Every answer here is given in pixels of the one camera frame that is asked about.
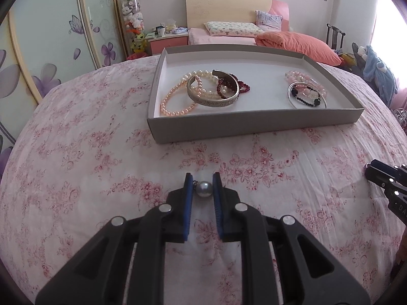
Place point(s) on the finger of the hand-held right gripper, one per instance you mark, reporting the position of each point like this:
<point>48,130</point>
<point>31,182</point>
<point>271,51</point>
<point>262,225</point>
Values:
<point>376,176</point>
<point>383,165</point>

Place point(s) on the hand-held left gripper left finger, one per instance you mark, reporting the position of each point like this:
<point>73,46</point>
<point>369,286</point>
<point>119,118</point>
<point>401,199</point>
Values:
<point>188,206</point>

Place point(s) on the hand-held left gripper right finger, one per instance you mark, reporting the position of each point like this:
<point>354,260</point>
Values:
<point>217,206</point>

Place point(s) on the grey pearl earring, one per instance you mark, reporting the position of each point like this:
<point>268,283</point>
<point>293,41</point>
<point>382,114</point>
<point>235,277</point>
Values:
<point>201,189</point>

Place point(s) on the grey cardboard tray box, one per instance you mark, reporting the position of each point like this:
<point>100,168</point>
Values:
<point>238,127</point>

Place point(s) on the engraved silver cuff bangle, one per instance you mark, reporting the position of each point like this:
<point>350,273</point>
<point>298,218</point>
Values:
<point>216,103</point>

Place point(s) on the thin silver bangle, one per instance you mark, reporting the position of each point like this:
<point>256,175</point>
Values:
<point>289,94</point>

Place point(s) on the blue plush garment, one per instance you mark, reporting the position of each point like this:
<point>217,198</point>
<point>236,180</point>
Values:
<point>378,73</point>

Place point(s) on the pink floral bed sheet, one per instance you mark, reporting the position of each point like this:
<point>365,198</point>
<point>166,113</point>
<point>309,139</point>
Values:
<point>95,165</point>

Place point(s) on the dark clothes pile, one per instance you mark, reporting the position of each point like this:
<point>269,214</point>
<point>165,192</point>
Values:
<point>353,58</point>

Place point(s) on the dark wooden chair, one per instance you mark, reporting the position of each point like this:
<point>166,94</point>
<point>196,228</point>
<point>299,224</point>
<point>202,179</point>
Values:
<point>334,33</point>

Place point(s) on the orange pillow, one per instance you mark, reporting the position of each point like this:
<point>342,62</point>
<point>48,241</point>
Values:
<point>295,46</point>

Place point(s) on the pink and white nightstand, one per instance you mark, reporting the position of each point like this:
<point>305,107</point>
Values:
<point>168,43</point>

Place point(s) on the plain pink mattress sheet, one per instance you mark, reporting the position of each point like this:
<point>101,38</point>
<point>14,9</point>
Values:
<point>200,36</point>

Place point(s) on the blue cloth item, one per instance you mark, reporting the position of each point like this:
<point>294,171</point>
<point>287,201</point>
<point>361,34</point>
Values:
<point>179,31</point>

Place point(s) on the white mug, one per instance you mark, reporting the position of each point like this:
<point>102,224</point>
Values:
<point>161,31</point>

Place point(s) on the cream printed pillow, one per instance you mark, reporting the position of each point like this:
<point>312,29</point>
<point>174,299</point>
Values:
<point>229,28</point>

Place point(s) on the blue and white pillow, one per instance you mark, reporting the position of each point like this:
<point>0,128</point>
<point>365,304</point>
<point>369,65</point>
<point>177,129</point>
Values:
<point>268,20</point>

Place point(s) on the clear plush toy display tube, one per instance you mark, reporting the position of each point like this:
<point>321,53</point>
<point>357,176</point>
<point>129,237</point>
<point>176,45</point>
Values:
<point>133,19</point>

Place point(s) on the beige and pink headboard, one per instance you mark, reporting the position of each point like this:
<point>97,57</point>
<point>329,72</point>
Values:
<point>222,9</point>

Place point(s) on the floral sliding door wardrobe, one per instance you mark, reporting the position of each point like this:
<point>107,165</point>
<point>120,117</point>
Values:
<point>47,31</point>

